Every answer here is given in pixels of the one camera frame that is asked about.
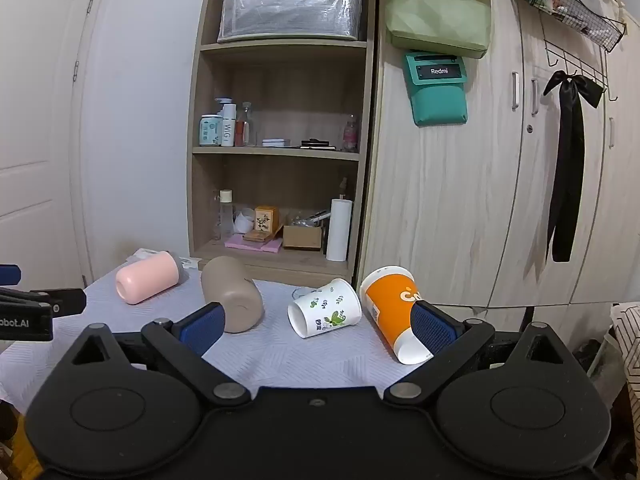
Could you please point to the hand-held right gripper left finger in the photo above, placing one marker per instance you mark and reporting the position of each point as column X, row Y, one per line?
column 202, row 329

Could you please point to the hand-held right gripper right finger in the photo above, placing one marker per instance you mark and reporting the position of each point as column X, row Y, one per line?
column 432, row 329

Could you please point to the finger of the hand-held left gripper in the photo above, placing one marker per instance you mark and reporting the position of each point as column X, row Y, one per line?
column 65, row 301
column 9, row 275

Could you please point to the white leaf-print cup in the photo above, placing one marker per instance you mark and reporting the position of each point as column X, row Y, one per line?
column 320, row 312

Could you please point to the taupe cup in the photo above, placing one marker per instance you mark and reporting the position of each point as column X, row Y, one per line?
column 235, row 290

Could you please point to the orange paper cup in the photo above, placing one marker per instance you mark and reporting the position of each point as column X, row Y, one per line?
column 387, row 300

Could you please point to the pink cup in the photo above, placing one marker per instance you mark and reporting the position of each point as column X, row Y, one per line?
column 145, row 277

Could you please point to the white textured table cloth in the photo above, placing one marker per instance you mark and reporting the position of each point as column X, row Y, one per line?
column 280, row 355

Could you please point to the pink pad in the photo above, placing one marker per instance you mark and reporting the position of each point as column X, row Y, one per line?
column 250, row 246

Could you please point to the white crumpled wrapper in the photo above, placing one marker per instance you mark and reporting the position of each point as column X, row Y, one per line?
column 244, row 221

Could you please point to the clear bottle cream cap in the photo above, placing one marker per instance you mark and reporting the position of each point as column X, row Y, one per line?
column 226, row 215

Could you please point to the floral wooden box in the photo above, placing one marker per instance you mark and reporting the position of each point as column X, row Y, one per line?
column 266, row 219

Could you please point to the light wooden wardrobe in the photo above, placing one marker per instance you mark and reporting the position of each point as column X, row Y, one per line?
column 450, row 200

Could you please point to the white paper roll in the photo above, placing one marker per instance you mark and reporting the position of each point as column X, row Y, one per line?
column 339, row 232

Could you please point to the small cardboard box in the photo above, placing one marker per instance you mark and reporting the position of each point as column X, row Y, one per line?
column 302, row 237

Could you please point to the white door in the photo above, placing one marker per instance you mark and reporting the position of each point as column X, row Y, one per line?
column 35, row 135

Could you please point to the brown dispenser bottle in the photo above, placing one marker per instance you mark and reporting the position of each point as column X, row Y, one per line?
column 344, row 189

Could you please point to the patterned white box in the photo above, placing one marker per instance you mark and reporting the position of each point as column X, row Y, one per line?
column 626, row 330

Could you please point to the green label jar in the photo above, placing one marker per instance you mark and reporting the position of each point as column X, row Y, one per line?
column 210, row 131

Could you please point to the white flat tin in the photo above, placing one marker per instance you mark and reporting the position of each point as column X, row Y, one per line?
column 275, row 142

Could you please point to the white tube bottle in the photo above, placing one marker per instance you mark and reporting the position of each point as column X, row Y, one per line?
column 229, row 127

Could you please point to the clear bottle red liquid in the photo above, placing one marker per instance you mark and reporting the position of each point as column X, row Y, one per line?
column 244, row 127

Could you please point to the pink bottle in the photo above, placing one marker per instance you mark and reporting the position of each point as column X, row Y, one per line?
column 351, row 136

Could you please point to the black flat case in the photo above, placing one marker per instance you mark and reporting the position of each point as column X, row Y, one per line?
column 317, row 144

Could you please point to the black ribbon bow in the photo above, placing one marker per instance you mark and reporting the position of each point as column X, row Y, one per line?
column 570, row 160

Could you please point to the teal pouch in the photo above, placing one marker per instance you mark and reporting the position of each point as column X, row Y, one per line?
column 440, row 100

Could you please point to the wooden shelf unit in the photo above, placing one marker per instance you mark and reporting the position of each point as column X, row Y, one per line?
column 280, row 85

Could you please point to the light green bag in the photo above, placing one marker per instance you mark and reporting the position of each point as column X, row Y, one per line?
column 440, row 20

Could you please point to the silver wrapped storage box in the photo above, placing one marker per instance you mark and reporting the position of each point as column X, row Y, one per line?
column 290, row 10

